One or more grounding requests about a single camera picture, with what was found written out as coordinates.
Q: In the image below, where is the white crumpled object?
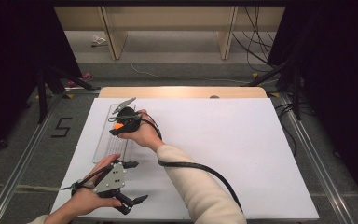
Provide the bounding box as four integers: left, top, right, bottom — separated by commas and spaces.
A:
90, 34, 107, 48

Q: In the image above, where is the white table cover sheet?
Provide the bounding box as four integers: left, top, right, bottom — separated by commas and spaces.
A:
49, 97, 320, 220

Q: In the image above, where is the hand-held gripper cable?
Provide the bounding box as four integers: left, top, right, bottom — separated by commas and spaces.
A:
60, 164, 115, 191
141, 113, 244, 213

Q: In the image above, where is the right hand-held gripper cable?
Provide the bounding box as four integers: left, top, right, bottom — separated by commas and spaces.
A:
141, 113, 244, 213

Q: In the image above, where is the person's right hand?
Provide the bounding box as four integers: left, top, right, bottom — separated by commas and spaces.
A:
117, 108, 166, 153

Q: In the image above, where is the metal floor rail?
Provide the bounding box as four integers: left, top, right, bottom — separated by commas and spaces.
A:
278, 92, 351, 224
0, 92, 66, 224

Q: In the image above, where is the left hand-held gripper cable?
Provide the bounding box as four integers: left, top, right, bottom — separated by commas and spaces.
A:
60, 164, 115, 191

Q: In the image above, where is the wooden shelf unit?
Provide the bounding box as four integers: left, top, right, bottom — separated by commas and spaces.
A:
54, 6, 286, 61

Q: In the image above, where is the black metal stand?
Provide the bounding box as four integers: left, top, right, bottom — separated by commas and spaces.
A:
248, 62, 302, 120
36, 66, 101, 124

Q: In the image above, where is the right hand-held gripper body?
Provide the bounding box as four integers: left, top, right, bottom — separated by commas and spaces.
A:
111, 97, 143, 133

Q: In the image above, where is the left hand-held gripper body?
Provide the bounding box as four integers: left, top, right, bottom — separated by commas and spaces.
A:
92, 161, 135, 216

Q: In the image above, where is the bundle of black cables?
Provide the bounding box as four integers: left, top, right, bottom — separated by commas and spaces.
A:
232, 6, 276, 73

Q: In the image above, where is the clear plastic tray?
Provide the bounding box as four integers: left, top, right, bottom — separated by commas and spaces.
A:
92, 103, 137, 165

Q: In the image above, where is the pink object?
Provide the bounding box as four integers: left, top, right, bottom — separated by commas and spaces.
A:
67, 71, 94, 88

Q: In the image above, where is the black curtain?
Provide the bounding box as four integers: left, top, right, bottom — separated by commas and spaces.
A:
267, 6, 358, 213
0, 0, 82, 157

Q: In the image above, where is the person's left hand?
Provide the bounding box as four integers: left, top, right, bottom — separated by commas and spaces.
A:
69, 153, 123, 217

